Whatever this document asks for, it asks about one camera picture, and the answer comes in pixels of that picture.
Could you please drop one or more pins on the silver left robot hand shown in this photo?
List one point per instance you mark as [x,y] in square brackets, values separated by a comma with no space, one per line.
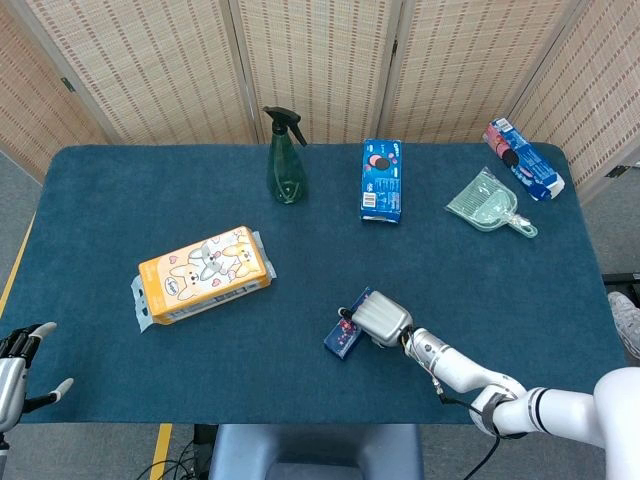
[12,385]

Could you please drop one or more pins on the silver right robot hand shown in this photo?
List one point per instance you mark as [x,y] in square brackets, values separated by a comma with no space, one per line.
[382,320]

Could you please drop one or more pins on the blue glasses case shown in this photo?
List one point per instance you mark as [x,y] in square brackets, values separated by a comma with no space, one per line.
[342,337]

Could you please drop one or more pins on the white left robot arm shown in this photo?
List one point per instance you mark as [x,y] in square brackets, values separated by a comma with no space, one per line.
[2,445]

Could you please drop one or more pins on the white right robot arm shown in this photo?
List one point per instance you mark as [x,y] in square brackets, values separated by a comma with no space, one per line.
[465,370]

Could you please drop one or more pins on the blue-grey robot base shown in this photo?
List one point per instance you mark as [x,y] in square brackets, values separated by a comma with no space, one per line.
[315,450]

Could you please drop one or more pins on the blue Oreo cookie box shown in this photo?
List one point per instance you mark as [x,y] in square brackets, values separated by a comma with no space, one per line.
[382,185]

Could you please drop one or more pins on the blue table cloth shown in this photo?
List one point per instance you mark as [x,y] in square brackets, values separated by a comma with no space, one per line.
[150,380]

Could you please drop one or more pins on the green dustpan in plastic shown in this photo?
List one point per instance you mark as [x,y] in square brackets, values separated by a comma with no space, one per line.
[480,205]

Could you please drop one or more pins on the green spray bottle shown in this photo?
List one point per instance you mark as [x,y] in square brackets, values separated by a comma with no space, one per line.
[286,170]

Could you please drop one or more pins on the yellow cartoon tissue pack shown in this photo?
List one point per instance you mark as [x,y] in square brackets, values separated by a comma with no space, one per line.
[200,270]

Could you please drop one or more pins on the blue pink garbage bag box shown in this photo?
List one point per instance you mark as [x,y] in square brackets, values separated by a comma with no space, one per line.
[530,165]

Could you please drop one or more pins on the black bar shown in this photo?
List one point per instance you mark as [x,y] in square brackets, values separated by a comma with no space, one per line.
[622,278]

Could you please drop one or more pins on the white sneaker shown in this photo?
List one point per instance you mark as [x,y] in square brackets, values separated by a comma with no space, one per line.
[627,320]

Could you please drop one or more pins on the metal screen hinge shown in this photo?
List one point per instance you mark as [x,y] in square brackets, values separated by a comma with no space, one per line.
[68,85]

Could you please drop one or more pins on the woven bamboo folding screen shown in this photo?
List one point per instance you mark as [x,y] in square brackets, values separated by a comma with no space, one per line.
[150,60]

